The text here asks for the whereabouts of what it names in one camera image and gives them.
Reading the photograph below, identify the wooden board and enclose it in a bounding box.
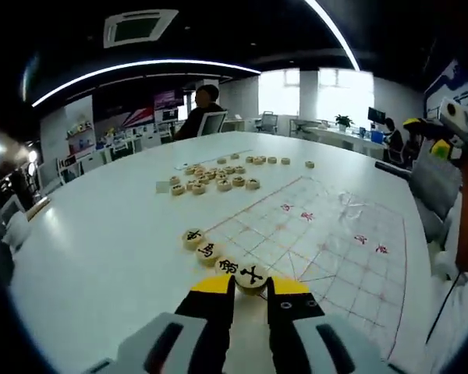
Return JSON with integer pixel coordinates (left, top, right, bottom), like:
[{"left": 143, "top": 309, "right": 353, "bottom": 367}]
[{"left": 25, "top": 196, "right": 52, "bottom": 222}]

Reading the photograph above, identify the striped wall banner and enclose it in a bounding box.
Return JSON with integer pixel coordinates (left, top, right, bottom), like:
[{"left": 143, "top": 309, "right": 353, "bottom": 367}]
[{"left": 121, "top": 105, "right": 158, "bottom": 129}]

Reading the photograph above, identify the black-marked chess piece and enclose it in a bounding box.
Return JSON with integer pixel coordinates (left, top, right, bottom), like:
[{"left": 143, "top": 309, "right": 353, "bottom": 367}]
[{"left": 234, "top": 263, "right": 270, "bottom": 296}]

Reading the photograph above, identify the group of wooden chess pieces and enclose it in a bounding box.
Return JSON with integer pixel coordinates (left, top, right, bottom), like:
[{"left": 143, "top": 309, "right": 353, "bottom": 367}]
[{"left": 170, "top": 153, "right": 317, "bottom": 278}]

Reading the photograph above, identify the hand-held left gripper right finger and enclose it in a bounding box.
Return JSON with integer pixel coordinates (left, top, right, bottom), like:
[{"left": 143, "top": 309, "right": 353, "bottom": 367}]
[{"left": 266, "top": 274, "right": 405, "bottom": 374}]

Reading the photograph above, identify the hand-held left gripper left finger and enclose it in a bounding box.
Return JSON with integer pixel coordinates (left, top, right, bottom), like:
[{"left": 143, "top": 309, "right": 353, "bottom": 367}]
[{"left": 81, "top": 274, "right": 236, "bottom": 374}]

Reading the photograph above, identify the black cable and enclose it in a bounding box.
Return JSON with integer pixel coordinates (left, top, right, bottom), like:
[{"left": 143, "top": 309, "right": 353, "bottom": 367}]
[{"left": 426, "top": 271, "right": 468, "bottom": 345}]

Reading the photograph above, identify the long ceiling light strip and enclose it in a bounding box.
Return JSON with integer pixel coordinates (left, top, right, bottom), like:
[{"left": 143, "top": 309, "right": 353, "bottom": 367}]
[{"left": 303, "top": 0, "right": 362, "bottom": 72}]

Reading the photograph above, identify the potted plant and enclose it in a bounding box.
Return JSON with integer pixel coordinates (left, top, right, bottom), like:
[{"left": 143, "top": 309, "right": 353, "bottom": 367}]
[{"left": 334, "top": 114, "right": 355, "bottom": 132}]

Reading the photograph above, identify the clear red-lined chessboard sheet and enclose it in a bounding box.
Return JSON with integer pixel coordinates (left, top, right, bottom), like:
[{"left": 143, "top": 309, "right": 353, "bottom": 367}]
[{"left": 202, "top": 175, "right": 410, "bottom": 362}]

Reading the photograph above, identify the white office chair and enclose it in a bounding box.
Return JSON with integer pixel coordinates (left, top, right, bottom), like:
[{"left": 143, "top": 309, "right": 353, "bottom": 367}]
[{"left": 197, "top": 111, "right": 229, "bottom": 137}]

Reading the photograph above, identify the grey office chair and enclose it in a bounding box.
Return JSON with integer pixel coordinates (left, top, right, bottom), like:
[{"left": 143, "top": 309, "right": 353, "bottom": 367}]
[{"left": 375, "top": 143, "right": 463, "bottom": 250}]

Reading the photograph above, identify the ceiling air conditioner vent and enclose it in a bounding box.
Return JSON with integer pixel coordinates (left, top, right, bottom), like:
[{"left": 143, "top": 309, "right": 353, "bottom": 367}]
[{"left": 103, "top": 9, "right": 179, "bottom": 49}]

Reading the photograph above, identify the curved ceiling light strip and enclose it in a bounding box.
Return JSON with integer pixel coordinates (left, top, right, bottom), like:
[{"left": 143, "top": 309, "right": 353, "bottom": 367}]
[{"left": 30, "top": 59, "right": 262, "bottom": 108}]

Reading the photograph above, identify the mesh office chair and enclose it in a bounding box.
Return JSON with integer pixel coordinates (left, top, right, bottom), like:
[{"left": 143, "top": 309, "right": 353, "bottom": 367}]
[{"left": 257, "top": 111, "right": 279, "bottom": 134}]

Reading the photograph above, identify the blue wall poster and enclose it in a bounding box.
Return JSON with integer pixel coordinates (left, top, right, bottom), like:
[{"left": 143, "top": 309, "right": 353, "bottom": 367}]
[{"left": 424, "top": 58, "right": 468, "bottom": 128}]

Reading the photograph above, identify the display shelf with colourful items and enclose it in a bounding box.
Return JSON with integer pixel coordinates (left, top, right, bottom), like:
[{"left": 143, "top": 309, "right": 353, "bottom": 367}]
[{"left": 65, "top": 119, "right": 95, "bottom": 157}]

